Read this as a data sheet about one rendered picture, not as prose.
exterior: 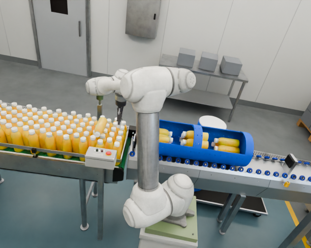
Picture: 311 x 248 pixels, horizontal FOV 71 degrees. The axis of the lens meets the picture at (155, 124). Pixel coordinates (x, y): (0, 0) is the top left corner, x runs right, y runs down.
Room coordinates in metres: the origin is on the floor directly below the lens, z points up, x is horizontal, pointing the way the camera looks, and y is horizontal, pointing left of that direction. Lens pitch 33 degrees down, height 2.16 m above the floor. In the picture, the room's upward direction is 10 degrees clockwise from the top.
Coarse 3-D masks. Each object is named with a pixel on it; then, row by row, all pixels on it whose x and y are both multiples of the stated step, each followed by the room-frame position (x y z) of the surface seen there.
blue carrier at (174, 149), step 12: (180, 132) 1.58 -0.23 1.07; (216, 132) 1.59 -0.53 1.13; (228, 132) 1.58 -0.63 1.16; (240, 132) 1.56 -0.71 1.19; (168, 144) 1.30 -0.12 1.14; (180, 144) 1.53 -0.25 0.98; (240, 144) 1.56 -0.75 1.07; (252, 144) 1.39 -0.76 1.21; (180, 156) 1.32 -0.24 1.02; (192, 156) 1.31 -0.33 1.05; (204, 156) 1.31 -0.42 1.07; (216, 156) 1.32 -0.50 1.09; (228, 156) 1.32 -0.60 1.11; (240, 156) 1.33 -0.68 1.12
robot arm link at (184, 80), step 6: (174, 72) 0.88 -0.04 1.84; (180, 72) 0.88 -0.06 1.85; (186, 72) 0.88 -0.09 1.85; (192, 72) 0.91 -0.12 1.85; (174, 78) 0.86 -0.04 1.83; (180, 78) 0.86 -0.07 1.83; (186, 78) 0.86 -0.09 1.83; (192, 78) 0.88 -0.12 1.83; (174, 84) 0.85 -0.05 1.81; (180, 84) 0.85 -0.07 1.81; (186, 84) 0.85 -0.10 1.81; (192, 84) 0.87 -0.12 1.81; (174, 90) 0.85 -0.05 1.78; (180, 90) 0.87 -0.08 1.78; (186, 90) 0.86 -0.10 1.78; (168, 96) 0.86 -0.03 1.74
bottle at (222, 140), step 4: (220, 140) 1.50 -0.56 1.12; (224, 140) 1.50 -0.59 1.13; (228, 140) 1.50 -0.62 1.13; (232, 140) 1.51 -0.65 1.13; (236, 140) 1.52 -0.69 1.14; (220, 144) 1.49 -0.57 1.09; (224, 144) 1.48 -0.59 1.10; (228, 144) 1.49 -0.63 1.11; (232, 144) 1.49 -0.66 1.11; (236, 144) 1.49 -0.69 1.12
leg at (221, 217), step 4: (228, 196) 1.56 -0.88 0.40; (232, 196) 1.53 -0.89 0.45; (228, 200) 1.53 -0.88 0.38; (232, 200) 1.53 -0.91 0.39; (224, 204) 1.56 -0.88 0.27; (228, 204) 1.53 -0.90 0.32; (224, 208) 1.53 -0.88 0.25; (228, 208) 1.53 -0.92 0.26; (220, 212) 1.56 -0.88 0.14; (224, 212) 1.53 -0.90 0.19; (220, 216) 1.53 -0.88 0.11; (224, 216) 1.53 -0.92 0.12; (220, 220) 1.54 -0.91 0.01
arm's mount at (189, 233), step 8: (192, 200) 0.92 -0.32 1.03; (192, 208) 0.86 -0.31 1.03; (160, 224) 0.71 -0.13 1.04; (168, 224) 0.72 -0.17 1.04; (192, 224) 0.75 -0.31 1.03; (152, 232) 0.67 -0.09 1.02; (160, 232) 0.67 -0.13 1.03; (168, 232) 0.68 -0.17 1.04; (176, 232) 0.68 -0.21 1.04; (184, 232) 0.69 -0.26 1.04; (192, 232) 0.70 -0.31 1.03; (184, 240) 0.67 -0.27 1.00; (192, 240) 0.67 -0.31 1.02
